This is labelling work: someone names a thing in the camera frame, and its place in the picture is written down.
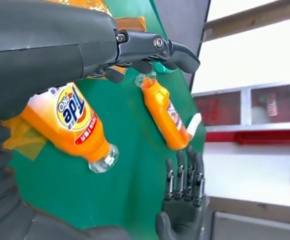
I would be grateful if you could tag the orange Tide detergent bottle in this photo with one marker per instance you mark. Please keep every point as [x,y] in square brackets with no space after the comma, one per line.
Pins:
[162,112]
[69,122]

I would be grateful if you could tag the green table mat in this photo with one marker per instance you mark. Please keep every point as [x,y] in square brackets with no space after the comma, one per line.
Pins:
[125,185]

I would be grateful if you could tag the red and white cabinet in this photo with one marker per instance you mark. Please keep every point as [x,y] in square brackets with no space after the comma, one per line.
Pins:
[260,137]

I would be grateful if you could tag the yellow film wrapped cardboard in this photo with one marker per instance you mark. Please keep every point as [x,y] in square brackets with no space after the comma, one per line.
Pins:
[22,139]

